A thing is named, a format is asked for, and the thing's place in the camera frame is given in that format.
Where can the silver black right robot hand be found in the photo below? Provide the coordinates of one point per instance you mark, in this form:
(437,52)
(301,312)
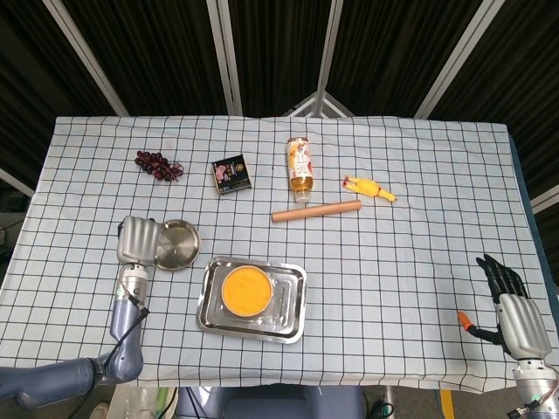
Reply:
(524,323)

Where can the cream round bowl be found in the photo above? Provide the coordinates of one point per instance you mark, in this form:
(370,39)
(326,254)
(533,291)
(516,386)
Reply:
(271,297)

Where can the white black checked tablecloth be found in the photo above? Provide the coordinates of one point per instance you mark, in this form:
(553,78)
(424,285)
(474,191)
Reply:
(393,262)

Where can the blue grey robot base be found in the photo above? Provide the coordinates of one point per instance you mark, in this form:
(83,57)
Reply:
(271,403)

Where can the amber tea bottle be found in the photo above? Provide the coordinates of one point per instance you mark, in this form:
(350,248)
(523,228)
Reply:
(300,168)

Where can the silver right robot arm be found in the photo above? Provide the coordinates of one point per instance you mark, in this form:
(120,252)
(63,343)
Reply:
(535,384)

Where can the dark folding screen white frames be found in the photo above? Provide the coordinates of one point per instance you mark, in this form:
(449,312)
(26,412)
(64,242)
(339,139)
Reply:
(166,52)

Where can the wooden rolling pin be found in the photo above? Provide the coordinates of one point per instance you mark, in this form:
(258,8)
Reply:
(316,210)

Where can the rectangular steel tray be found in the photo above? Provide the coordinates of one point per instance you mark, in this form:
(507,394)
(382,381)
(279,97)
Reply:
(288,314)

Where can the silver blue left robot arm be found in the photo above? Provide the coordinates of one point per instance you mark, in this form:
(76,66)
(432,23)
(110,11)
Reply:
(124,345)

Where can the dark red grape bunch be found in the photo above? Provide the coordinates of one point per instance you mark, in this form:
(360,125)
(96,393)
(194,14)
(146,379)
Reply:
(157,166)

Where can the round steel plate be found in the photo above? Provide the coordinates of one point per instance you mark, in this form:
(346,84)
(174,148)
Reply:
(179,246)

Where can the black luncheon meat tin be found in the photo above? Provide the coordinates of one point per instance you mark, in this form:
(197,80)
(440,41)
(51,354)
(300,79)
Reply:
(231,176)

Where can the yellow rubber chicken toy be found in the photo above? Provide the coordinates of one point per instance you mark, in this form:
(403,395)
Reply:
(367,187)

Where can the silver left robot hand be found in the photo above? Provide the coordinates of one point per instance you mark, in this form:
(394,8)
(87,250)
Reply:
(137,240)

